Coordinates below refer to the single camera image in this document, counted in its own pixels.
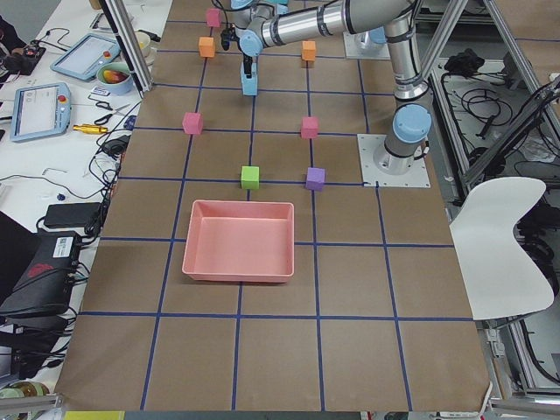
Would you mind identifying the silver robot arm near teal tray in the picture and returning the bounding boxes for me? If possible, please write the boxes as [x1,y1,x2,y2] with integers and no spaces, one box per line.
[357,26,387,49]

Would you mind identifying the blue teach pendant near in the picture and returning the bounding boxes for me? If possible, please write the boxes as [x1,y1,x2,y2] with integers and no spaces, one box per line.
[10,82,72,143]

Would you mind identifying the black-handled scissors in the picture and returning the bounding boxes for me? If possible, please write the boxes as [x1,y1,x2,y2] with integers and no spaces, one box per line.
[94,101,130,126]

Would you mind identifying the silver robot arm near pink tray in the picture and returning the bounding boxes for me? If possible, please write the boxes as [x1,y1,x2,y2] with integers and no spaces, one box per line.
[221,0,431,175]

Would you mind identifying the aluminium frame post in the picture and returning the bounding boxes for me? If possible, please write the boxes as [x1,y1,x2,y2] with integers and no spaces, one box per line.
[100,0,153,96]

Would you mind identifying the pink foam block centre left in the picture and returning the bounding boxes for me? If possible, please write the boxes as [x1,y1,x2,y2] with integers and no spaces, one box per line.
[182,112,204,135]

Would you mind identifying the pink foam block far corner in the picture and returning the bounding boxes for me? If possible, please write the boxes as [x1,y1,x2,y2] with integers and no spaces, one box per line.
[206,8,221,28]

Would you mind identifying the purple foam block near pink tray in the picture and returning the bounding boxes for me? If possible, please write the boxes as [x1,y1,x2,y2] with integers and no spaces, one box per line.
[305,167,326,192]

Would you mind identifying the green foam block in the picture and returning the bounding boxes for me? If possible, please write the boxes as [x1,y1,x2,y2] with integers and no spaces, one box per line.
[241,165,260,190]

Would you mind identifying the pink plastic tray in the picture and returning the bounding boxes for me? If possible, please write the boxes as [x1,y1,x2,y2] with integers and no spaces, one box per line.
[182,199,295,284]

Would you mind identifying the pink foam block centre right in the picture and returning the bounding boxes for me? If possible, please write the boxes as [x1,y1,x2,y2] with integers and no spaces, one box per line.
[300,116,319,139]

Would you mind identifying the cream bowl with lemon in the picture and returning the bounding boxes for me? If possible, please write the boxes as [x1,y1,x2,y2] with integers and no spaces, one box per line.
[135,31,154,66]

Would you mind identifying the orange foam block table edge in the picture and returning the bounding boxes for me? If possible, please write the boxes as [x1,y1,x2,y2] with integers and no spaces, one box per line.
[198,37,216,58]

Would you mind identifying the light blue foam block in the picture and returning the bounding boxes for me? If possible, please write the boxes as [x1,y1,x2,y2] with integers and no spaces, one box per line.
[241,62,258,90]
[241,82,258,96]

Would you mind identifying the black electronics box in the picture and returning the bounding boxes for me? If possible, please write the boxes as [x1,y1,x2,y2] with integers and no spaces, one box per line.
[1,231,81,319]

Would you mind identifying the black power adapter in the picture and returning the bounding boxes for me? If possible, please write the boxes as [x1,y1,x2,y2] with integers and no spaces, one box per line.
[43,202,101,228]

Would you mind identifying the blue teach pendant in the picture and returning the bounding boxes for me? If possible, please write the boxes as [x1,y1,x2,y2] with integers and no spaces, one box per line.
[10,82,72,143]
[50,33,121,81]

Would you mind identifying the light blue bowl with fruit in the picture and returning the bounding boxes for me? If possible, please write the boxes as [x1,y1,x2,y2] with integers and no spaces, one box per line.
[96,62,134,95]

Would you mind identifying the white chair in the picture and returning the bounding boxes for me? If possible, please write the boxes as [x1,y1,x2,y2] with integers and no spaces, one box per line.
[450,177,554,320]

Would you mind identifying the gold metal cylinder tool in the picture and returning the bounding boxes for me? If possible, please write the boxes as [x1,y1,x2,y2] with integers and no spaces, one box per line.
[73,124,109,135]

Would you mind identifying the blue teach pendant far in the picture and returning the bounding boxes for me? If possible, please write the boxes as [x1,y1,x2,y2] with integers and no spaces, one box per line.
[50,33,121,81]

